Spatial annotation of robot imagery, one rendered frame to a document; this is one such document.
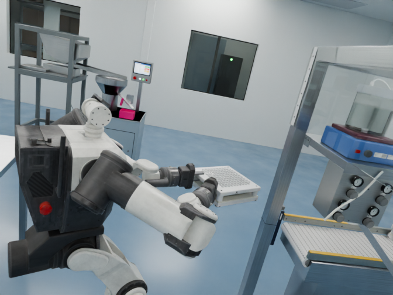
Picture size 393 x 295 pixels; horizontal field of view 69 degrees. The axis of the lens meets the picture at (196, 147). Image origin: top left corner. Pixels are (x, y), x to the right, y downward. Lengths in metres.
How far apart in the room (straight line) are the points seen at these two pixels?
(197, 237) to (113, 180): 0.26
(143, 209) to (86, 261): 0.44
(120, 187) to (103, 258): 0.45
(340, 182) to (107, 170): 0.79
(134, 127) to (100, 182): 2.53
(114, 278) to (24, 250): 0.37
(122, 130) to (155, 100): 2.73
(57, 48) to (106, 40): 1.94
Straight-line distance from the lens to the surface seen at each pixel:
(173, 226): 0.73
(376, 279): 1.53
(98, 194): 0.75
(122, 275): 1.30
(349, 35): 6.69
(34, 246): 1.08
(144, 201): 0.73
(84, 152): 0.87
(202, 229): 0.77
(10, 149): 1.91
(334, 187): 1.14
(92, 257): 1.13
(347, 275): 1.45
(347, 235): 1.64
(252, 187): 1.34
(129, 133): 3.28
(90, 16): 6.10
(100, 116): 0.91
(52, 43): 4.23
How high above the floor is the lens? 1.59
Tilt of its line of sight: 18 degrees down
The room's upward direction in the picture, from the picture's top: 12 degrees clockwise
